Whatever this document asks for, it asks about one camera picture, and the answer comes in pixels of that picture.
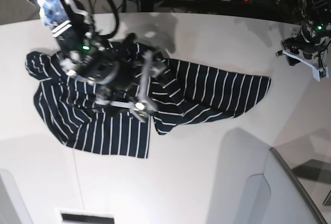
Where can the grey monitor edge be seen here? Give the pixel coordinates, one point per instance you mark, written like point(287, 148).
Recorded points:
point(317, 215)

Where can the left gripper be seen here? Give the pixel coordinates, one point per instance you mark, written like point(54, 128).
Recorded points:
point(309, 46)

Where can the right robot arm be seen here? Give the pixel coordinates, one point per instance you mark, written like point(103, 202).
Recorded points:
point(74, 30)

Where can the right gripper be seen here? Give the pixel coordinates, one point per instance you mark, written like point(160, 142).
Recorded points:
point(112, 68)

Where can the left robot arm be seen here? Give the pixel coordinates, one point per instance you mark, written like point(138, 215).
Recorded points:
point(312, 15)

